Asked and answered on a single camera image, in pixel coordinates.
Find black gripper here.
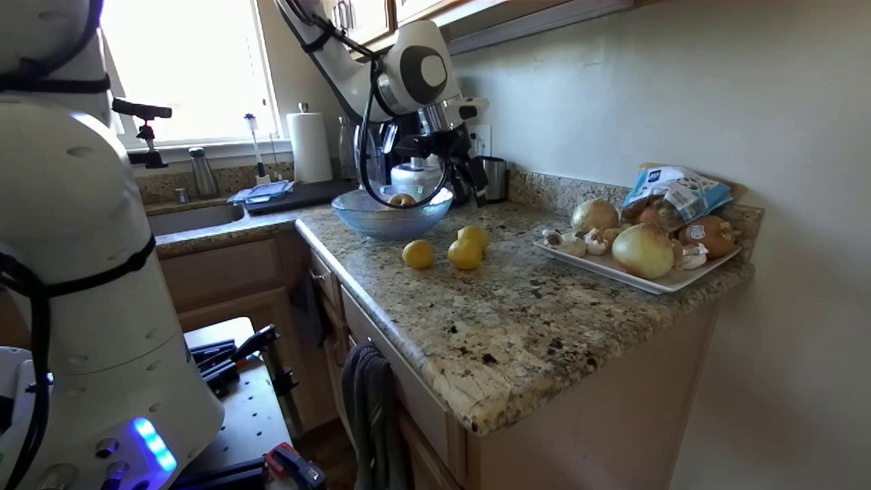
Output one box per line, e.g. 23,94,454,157
416,122,496,208

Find clear glass bowl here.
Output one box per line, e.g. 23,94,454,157
330,183,457,242

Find stainless steel cup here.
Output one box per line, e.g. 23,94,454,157
484,156,513,208

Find silver ice cream maker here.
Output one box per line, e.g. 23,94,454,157
389,153,450,204

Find small yellow onion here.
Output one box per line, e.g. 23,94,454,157
568,197,620,235

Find clear bottle with metal cap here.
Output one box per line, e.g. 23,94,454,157
334,113,360,185

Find black ribbed drying mat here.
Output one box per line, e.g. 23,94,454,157
243,181,360,219

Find white paper towel roll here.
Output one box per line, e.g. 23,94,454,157
285,100,334,187

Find wooden upper cabinet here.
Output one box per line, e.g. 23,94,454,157
344,0,637,58

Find large pale yellow onion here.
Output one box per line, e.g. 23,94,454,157
609,221,681,283

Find brown onion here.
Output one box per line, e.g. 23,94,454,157
637,200,685,238
694,216,740,262

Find dark hanging cloth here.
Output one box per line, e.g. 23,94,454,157
289,266,337,351

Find blue plastic food package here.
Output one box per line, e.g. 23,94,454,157
620,163,736,227

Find blue dish cloth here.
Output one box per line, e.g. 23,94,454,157
226,177,298,213

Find white dish brush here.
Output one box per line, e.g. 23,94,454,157
243,113,276,187

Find white rectangular plate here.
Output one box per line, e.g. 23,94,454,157
533,230,744,296

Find gray hanging towel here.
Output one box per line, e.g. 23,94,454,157
340,337,413,490

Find metal sink faucet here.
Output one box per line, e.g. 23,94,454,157
185,145,221,201

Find kitchen sink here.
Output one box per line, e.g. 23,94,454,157
144,200,249,239

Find black clamps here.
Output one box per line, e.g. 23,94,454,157
189,324,280,401

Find bright window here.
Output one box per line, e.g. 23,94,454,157
93,0,284,153

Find black perforated robot table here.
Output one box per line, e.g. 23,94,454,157
174,313,307,490

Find blue and red clamp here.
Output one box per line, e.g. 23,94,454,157
261,442,333,490

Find black camera on stand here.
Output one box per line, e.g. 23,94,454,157
108,95,174,172

